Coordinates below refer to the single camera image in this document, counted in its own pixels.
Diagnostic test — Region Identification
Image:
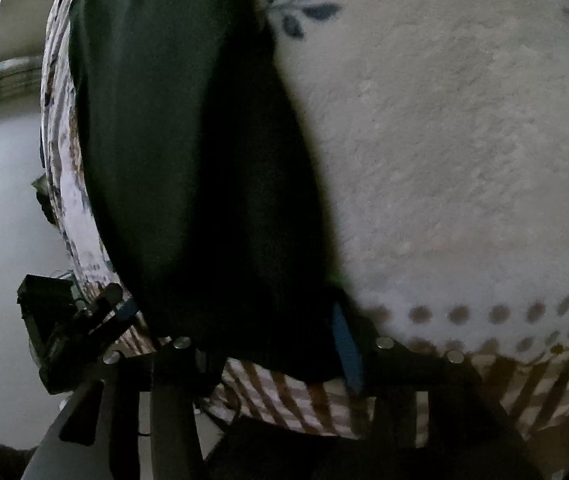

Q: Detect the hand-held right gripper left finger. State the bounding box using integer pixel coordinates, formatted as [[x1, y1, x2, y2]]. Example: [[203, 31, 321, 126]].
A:
[[22, 336, 225, 480]]

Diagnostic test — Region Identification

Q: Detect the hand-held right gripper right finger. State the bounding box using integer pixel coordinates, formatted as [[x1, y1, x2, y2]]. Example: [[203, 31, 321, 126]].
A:
[[331, 302, 549, 480]]

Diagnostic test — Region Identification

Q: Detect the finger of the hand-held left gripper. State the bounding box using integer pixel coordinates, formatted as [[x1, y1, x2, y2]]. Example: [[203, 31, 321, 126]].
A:
[[82, 282, 140, 356]]

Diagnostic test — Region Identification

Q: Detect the dark striped sweater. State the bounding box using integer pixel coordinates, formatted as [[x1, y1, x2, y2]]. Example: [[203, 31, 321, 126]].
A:
[[67, 0, 360, 383]]

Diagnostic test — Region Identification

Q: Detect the floral bed sheet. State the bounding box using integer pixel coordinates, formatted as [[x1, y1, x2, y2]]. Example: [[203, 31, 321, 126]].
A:
[[39, 0, 569, 441]]

